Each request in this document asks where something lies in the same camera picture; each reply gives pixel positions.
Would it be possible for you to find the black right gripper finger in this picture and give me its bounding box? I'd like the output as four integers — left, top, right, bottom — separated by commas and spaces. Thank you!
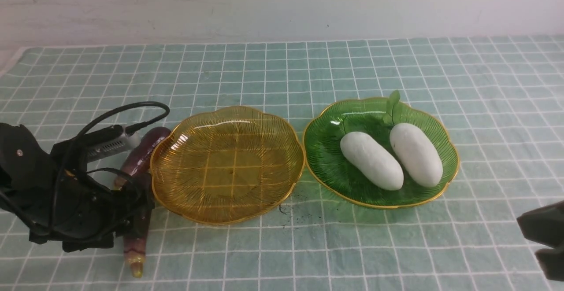
516, 201, 564, 248
534, 247, 564, 282

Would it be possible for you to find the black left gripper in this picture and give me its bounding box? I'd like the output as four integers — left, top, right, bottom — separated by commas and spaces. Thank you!
30, 143, 155, 252

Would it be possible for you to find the purple eggplant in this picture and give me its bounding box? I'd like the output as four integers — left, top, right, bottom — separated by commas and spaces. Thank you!
123, 209, 152, 278
120, 126, 171, 191

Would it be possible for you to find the white radish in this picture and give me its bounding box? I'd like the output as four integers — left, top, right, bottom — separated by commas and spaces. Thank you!
340, 131, 404, 191
382, 90, 444, 188

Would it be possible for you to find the green checkered tablecloth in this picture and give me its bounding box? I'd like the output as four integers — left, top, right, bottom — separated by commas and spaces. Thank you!
0, 35, 564, 291

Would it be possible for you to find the amber plastic flower plate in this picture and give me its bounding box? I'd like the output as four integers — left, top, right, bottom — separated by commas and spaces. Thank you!
150, 106, 305, 225

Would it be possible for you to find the green plastic flower plate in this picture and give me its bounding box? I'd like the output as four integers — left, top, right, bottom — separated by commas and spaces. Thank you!
303, 91, 460, 210

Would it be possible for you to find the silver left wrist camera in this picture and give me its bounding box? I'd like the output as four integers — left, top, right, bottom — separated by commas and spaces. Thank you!
80, 125, 141, 163

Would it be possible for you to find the black camera cable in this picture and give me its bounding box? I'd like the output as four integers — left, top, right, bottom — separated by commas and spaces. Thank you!
44, 101, 171, 239

